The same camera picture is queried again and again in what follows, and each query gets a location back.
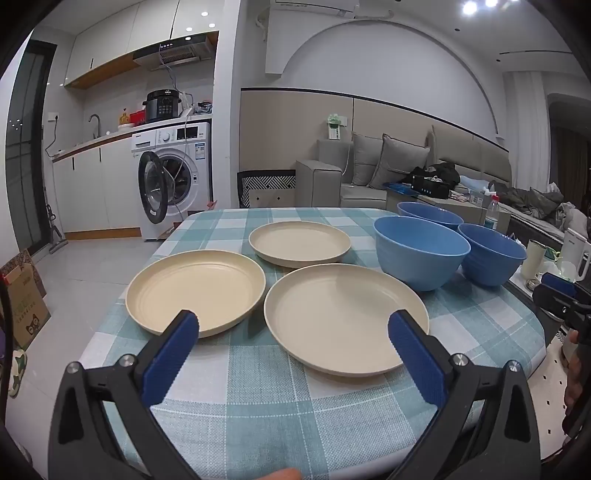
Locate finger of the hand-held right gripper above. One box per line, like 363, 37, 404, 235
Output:
542, 272, 581, 299
532, 285, 575, 322

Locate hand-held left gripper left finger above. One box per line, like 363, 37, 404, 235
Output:
47, 309, 204, 480

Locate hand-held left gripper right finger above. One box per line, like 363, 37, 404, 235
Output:
387, 309, 541, 480

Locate blue bowl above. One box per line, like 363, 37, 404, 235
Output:
457, 223, 528, 287
373, 215, 472, 292
397, 202, 465, 232

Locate cream plate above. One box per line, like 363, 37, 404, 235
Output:
263, 264, 429, 377
126, 250, 267, 337
248, 221, 352, 268

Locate person's right hand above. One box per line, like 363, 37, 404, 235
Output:
563, 329, 586, 411

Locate person's left hand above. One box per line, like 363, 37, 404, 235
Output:
257, 467, 304, 480

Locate white electric kettle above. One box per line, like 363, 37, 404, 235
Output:
558, 228, 591, 282

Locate cream tumbler cup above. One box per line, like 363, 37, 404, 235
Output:
522, 239, 548, 280

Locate bed with clothes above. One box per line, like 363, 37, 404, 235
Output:
489, 180, 583, 236

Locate clear water bottle red cap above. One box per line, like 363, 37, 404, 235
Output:
485, 195, 501, 232

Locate grey nightstand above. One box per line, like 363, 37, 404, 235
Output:
418, 194, 511, 232

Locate brown cardboard box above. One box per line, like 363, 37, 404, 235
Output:
0, 249, 51, 352

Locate cream green slipper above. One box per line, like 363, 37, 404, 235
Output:
7, 348, 28, 398

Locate black storage box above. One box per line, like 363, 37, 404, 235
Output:
411, 173, 451, 199

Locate black clothes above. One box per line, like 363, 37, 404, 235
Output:
411, 161, 462, 185

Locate white curtain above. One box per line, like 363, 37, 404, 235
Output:
503, 69, 555, 190

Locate white washing machine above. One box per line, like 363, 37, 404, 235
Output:
130, 121, 213, 241

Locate upright vacuum cleaner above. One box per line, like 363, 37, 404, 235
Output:
44, 185, 68, 254

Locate white kitchen counter cabinet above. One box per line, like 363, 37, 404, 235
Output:
52, 131, 141, 238

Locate black white patterned chair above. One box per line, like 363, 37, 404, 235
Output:
237, 170, 296, 209

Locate grey cushion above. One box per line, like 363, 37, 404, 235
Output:
369, 134, 430, 190
352, 132, 384, 188

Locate grey sofa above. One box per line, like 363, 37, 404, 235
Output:
295, 124, 513, 210

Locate black pressure cooker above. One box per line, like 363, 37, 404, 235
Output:
142, 89, 181, 123

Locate dark glass door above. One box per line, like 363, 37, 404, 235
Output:
4, 39, 58, 259

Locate range hood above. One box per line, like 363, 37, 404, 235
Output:
133, 41, 215, 71

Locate white upper kitchen cabinets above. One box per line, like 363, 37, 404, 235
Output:
65, 0, 241, 88

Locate white air conditioner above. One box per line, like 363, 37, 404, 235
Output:
269, 0, 361, 19

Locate white wall device green bag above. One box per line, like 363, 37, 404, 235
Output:
324, 114, 347, 140

